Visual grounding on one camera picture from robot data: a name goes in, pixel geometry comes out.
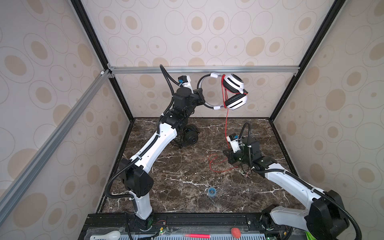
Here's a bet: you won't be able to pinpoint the red headphone cable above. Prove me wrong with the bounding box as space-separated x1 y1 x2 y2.
208 74 241 174

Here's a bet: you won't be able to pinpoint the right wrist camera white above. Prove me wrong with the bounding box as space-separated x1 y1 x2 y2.
226 134 244 153

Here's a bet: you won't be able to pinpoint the white headphones black pads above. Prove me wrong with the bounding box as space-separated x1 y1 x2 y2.
197 73 248 110

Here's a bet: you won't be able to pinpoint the red ball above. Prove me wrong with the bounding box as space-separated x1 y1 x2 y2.
231 228 242 239

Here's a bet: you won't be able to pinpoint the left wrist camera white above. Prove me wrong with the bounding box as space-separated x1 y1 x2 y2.
178 75 193 93

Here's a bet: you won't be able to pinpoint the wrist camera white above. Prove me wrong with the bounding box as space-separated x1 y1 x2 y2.
178 75 193 93
226 134 244 153

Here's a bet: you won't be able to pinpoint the pink red pen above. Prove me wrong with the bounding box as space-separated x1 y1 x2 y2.
184 234 211 239

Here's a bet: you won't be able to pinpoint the horizontal aluminium rail back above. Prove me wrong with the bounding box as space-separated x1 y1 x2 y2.
110 66 300 75

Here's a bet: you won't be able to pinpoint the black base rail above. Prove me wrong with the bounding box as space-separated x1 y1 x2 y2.
78 213 306 240

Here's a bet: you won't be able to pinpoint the diagonal aluminium rail left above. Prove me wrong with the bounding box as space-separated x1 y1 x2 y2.
1 69 111 224

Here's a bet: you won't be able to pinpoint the green snack packet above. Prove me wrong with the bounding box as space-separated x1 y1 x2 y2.
305 231 317 240

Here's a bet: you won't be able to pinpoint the white plastic handle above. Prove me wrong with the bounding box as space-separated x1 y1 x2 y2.
90 231 121 240

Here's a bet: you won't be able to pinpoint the black headphones blue headband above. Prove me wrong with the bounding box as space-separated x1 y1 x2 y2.
171 125 200 149

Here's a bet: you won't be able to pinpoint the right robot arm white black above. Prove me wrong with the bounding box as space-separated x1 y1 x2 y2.
223 122 363 240

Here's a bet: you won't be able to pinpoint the blue tape roll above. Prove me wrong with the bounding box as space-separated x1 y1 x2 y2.
207 187 217 198

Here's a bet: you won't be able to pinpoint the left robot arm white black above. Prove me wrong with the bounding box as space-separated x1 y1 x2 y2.
105 65 205 221

